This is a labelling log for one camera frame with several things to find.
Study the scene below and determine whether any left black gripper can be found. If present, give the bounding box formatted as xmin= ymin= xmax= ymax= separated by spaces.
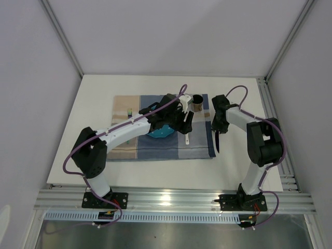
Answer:
xmin=164 ymin=106 xmax=193 ymax=135

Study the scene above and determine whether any purple knife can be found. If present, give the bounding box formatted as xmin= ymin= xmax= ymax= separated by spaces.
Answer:
xmin=215 ymin=131 xmax=220 ymax=153

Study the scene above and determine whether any white ceramic spoon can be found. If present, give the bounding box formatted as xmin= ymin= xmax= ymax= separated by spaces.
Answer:
xmin=185 ymin=133 xmax=189 ymax=145

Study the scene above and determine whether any teal dotted plate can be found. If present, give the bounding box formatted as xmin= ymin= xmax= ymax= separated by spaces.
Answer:
xmin=146 ymin=103 xmax=175 ymax=139

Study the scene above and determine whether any blue beige checked cloth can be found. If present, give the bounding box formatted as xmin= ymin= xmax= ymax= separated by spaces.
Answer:
xmin=107 ymin=94 xmax=216 ymax=161

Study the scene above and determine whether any brown mug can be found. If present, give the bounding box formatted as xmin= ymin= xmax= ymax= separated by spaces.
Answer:
xmin=192 ymin=94 xmax=203 ymax=112

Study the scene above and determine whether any purple teal fork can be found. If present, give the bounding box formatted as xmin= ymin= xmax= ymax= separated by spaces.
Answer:
xmin=126 ymin=108 xmax=133 ymax=144

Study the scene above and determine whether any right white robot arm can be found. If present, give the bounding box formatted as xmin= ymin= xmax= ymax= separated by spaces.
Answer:
xmin=212 ymin=95 xmax=286 ymax=211

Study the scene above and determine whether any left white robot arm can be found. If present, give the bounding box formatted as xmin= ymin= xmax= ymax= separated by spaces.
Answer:
xmin=70 ymin=93 xmax=194 ymax=208

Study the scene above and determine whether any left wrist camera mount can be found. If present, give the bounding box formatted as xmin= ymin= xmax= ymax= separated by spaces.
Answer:
xmin=179 ymin=94 xmax=193 ymax=113

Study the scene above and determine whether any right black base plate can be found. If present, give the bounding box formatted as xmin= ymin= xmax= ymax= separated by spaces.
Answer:
xmin=214 ymin=193 xmax=268 ymax=212

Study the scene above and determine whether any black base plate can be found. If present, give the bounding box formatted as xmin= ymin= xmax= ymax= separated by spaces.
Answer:
xmin=214 ymin=193 xmax=268 ymax=212
xmin=81 ymin=192 xmax=129 ymax=209

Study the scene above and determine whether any aluminium mounting rail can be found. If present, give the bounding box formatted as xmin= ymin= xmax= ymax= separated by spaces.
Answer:
xmin=34 ymin=185 xmax=316 ymax=214

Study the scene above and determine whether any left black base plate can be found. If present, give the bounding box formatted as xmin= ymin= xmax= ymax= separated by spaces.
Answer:
xmin=81 ymin=192 xmax=129 ymax=209

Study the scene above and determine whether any right aluminium frame post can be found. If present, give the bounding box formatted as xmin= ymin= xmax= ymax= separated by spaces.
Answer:
xmin=264 ymin=0 xmax=317 ymax=84

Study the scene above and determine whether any aluminium frame post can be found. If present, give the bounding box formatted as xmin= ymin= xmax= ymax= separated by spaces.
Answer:
xmin=264 ymin=0 xmax=317 ymax=84
xmin=38 ymin=0 xmax=84 ymax=79

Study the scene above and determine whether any left aluminium frame post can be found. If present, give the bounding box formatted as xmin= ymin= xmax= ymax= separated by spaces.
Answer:
xmin=38 ymin=0 xmax=84 ymax=79

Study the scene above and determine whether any white slotted cable duct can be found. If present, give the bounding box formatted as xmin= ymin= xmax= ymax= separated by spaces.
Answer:
xmin=44 ymin=211 xmax=240 ymax=224

